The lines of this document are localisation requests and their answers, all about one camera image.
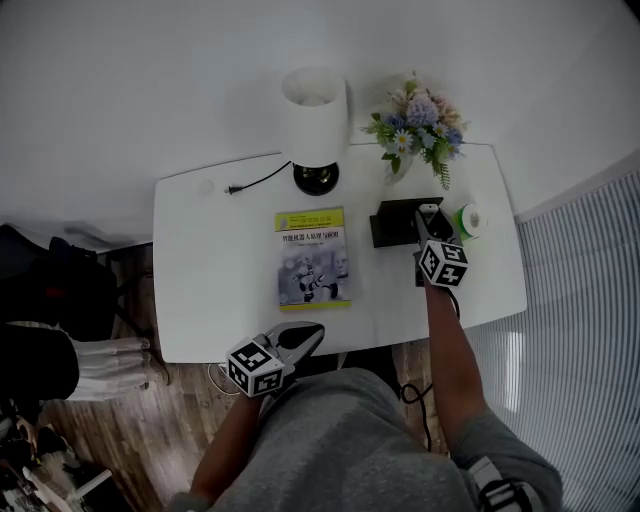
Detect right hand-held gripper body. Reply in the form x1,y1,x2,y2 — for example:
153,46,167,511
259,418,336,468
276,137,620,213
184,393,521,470
412,238,470,289

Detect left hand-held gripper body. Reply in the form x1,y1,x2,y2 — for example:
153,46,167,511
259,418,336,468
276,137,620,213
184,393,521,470
225,333,301,399

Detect dark brown wooden box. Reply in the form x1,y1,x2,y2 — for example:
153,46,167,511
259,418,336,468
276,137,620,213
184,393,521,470
368,197,446,250

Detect person's right forearm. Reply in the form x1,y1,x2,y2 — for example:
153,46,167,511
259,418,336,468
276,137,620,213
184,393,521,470
424,284,494,471

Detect person's left forearm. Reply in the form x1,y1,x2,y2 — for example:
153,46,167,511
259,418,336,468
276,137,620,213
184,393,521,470
189,394,264,501

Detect yellow-green grey book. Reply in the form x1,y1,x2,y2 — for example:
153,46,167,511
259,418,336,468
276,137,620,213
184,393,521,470
273,205,353,312

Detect person's grey shirt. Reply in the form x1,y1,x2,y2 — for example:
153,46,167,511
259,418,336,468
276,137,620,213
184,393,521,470
169,367,566,512

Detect flower bouquet in white vase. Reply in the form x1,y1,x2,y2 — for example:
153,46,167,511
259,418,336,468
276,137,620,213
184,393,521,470
360,69,471,192

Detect white venetian blinds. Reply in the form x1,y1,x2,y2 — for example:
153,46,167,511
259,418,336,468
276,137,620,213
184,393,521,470
462,169,640,512

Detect white shade table lamp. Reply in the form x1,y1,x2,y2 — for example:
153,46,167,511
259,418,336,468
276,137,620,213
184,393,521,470
280,66,349,197

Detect black office chair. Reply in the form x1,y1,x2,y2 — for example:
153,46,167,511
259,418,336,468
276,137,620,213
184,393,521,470
0,222,151,346

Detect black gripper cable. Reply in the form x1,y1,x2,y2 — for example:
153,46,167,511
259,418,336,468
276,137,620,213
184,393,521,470
399,287,461,454

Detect black lamp cable with plug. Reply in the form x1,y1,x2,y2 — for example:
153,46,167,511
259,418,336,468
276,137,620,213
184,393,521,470
223,159,294,197

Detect white strap with black buckle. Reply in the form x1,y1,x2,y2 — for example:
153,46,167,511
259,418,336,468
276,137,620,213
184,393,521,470
469,457,544,512

